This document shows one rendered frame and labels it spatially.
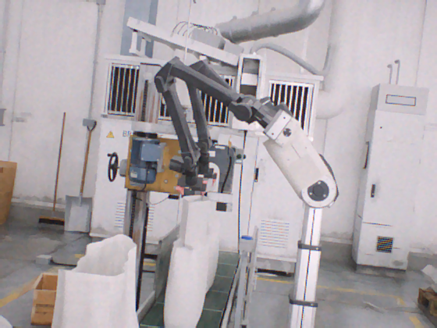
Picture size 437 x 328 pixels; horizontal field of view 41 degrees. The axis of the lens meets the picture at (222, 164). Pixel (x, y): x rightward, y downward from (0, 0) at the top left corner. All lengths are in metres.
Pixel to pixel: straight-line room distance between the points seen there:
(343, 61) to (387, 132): 1.00
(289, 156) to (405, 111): 4.49
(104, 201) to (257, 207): 1.62
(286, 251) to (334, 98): 1.69
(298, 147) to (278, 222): 3.63
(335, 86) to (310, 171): 3.89
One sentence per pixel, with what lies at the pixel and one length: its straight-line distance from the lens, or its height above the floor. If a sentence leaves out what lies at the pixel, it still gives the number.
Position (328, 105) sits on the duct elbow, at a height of 1.82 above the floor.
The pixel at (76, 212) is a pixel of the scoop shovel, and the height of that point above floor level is 0.24.
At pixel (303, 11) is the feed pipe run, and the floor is 2.61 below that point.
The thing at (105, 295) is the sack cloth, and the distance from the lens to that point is 1.28.
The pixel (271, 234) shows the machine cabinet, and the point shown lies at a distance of 6.14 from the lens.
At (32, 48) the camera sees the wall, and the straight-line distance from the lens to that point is 8.07.
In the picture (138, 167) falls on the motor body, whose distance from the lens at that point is 3.24.
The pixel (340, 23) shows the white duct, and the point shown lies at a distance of 6.53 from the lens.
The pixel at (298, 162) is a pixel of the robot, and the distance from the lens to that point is 2.54.
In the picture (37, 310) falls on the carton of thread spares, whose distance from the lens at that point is 4.22.
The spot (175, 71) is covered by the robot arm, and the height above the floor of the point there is 1.64.
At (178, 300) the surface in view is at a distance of 3.01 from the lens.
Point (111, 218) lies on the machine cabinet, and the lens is 6.36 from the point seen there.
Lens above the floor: 1.40
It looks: 3 degrees down
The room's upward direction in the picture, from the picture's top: 6 degrees clockwise
